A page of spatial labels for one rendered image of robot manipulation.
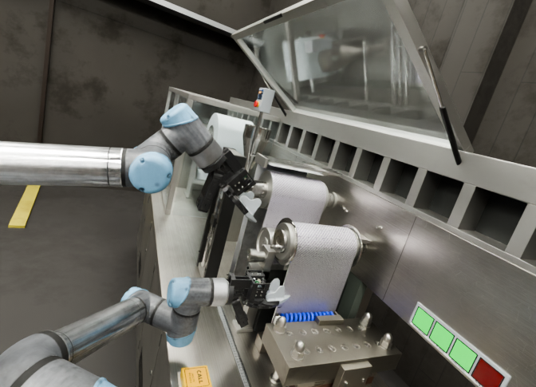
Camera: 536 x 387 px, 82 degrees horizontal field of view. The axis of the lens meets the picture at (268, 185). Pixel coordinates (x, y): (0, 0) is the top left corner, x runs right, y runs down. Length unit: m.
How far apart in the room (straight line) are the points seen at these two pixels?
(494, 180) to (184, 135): 0.75
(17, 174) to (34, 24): 4.04
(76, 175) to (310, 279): 0.71
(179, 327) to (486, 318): 0.75
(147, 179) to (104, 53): 4.06
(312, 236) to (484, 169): 0.48
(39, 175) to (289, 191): 0.76
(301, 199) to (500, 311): 0.65
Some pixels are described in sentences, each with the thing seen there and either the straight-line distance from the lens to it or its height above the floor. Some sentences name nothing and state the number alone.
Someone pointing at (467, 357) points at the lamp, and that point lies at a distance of 0.97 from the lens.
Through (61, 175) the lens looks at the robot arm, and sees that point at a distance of 0.65.
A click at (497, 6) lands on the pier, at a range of 2.53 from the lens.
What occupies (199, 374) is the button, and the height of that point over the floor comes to 0.92.
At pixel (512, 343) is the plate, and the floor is 1.28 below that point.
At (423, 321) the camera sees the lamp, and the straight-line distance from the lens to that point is 1.02.
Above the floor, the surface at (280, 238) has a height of 1.26.
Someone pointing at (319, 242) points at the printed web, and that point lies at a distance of 0.98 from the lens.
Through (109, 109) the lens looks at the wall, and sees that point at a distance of 4.66.
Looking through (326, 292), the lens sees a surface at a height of 1.11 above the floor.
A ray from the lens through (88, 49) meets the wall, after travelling 4.62.
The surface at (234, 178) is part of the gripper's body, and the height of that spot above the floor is 1.44.
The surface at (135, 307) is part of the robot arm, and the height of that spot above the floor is 1.06.
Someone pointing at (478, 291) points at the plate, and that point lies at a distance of 0.93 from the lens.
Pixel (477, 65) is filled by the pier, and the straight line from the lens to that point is 2.42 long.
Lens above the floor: 1.62
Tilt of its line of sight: 13 degrees down
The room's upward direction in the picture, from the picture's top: 15 degrees clockwise
